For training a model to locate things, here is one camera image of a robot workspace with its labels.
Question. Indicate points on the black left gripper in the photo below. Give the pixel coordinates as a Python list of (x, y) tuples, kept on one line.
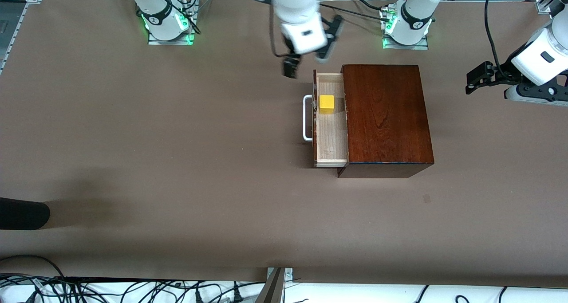
[(500, 76)]

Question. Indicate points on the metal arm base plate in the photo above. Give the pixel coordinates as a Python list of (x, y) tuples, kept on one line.
[(171, 42), (406, 47)]

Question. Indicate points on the aluminium corner bracket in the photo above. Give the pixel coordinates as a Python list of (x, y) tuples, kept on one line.
[(288, 274)]

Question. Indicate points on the dark wooden drawer cabinet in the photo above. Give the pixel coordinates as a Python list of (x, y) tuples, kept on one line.
[(386, 116)]

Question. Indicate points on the black rounded object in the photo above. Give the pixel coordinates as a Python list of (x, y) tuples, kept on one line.
[(22, 214)]

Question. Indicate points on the yellow block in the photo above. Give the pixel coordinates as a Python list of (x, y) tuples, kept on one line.
[(326, 102)]

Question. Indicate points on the table cover sheet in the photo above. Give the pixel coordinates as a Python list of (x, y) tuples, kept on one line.
[(177, 161)]

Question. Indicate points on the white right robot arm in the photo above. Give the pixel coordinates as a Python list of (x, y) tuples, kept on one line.
[(297, 5)]

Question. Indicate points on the grey metal post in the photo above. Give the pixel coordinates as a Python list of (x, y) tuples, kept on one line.
[(271, 289)]

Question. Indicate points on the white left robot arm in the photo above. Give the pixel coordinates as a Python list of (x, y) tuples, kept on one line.
[(417, 5)]

